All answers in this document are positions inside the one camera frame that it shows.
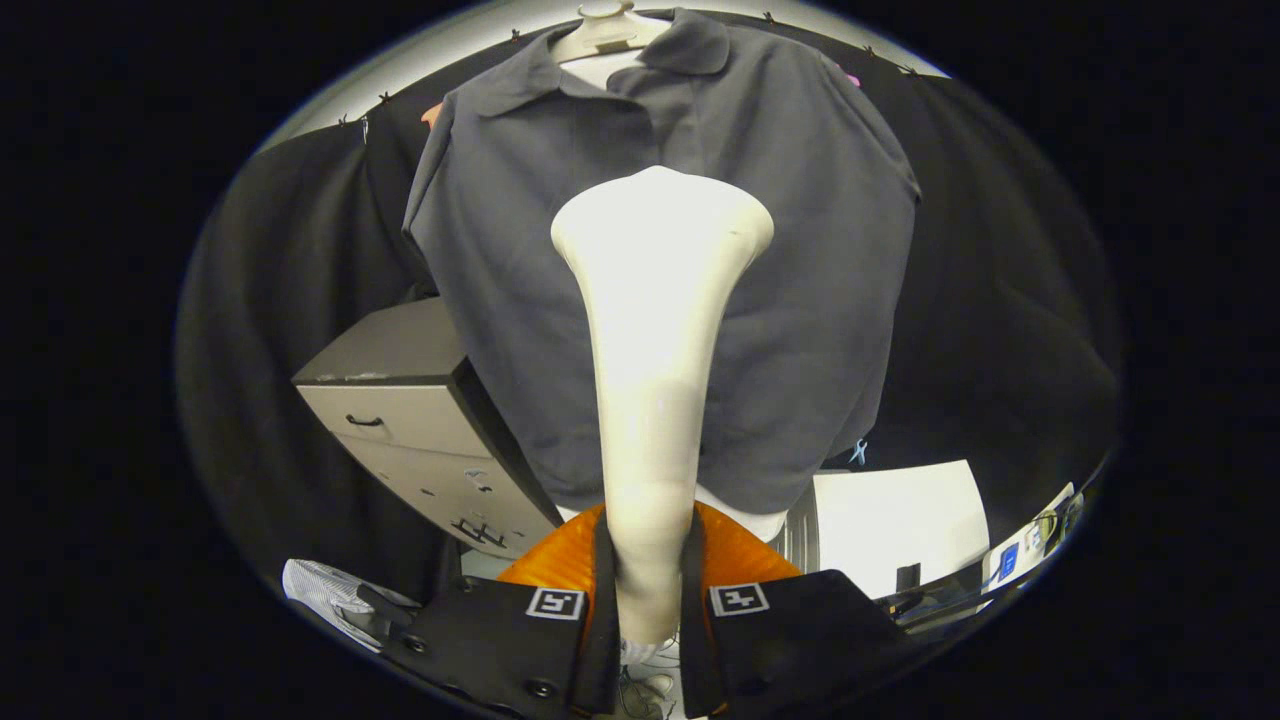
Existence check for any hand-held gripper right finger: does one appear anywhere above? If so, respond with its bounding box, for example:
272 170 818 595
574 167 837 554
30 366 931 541
683 500 911 719

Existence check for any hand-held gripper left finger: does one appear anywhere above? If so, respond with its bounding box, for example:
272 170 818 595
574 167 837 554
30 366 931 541
380 502 621 720

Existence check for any dark grey button shirt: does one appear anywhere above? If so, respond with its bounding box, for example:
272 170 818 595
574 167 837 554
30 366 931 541
403 8 921 516

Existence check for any black electronics box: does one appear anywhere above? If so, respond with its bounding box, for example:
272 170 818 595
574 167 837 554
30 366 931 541
875 565 1001 631

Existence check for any white box appliance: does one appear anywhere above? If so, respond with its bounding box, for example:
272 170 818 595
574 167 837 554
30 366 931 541
780 460 991 601

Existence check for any white mesh fabric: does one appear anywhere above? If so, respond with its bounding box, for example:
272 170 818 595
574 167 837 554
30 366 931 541
282 558 421 653

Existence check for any blue and white panel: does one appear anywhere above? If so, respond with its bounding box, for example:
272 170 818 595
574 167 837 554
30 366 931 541
983 483 1086 591

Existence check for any grey drawer cabinet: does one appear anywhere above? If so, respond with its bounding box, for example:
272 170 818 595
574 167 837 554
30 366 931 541
292 295 566 561

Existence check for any white mannequin torso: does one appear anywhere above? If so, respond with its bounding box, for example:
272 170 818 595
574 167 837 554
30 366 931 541
548 0 791 546

